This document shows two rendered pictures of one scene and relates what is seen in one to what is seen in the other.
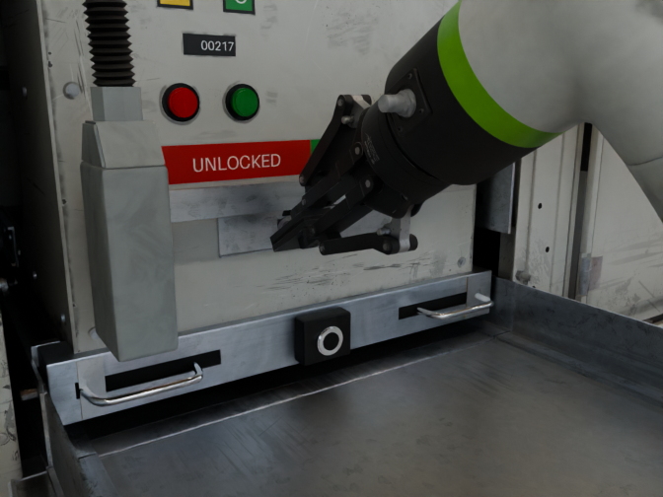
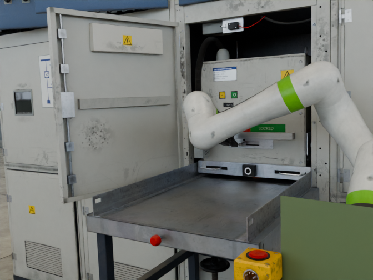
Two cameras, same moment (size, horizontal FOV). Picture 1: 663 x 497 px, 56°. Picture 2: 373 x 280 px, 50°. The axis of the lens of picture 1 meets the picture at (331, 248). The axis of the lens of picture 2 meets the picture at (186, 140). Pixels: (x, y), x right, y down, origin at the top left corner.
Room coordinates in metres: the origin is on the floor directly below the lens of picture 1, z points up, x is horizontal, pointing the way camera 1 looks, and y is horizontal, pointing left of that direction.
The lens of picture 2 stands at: (-0.39, -1.46, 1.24)
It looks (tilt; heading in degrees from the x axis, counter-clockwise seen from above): 6 degrees down; 64
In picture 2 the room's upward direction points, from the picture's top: 2 degrees counter-clockwise
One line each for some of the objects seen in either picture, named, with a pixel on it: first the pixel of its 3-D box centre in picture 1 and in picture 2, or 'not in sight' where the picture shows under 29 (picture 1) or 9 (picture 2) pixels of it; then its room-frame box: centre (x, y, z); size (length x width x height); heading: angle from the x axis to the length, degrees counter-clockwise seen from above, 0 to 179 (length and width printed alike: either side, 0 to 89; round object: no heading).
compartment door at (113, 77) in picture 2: not in sight; (123, 104); (0.12, 0.22, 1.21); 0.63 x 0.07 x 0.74; 15
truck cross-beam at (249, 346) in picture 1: (305, 326); (252, 169); (0.65, 0.03, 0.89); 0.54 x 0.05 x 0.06; 123
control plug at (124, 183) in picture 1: (127, 236); (201, 138); (0.47, 0.16, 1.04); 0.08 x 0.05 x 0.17; 33
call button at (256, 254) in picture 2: not in sight; (257, 256); (0.09, -0.80, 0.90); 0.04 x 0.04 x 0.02
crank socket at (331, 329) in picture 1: (324, 336); (248, 170); (0.62, 0.01, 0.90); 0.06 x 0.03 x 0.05; 123
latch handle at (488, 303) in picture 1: (455, 305); (291, 173); (0.73, -0.15, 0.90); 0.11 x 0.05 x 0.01; 123
